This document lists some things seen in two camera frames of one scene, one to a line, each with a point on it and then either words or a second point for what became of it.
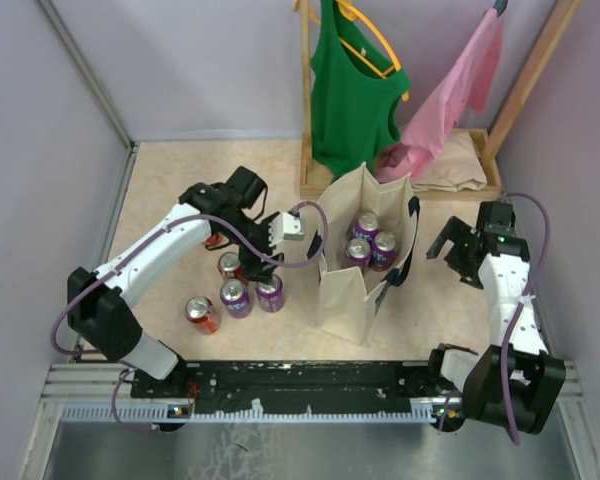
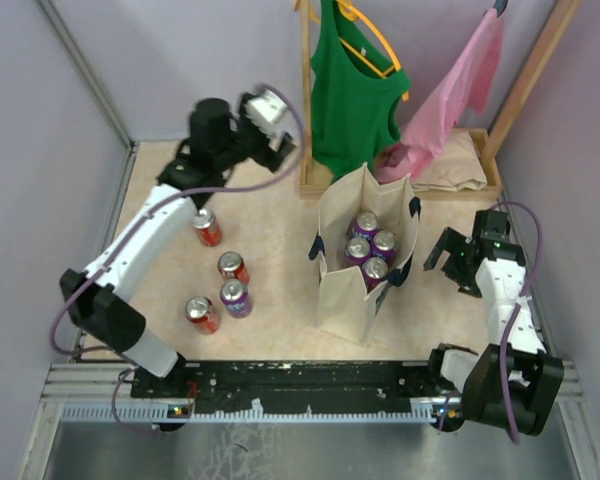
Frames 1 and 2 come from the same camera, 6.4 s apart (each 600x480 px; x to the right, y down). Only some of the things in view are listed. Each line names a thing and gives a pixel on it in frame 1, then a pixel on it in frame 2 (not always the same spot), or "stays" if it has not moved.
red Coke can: [230, 268] stays
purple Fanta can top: [384, 251] stays
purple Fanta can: [366, 227] stays
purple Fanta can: [271, 294] → [374, 272]
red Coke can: [201, 312] stays
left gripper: [256, 269] → [271, 157]
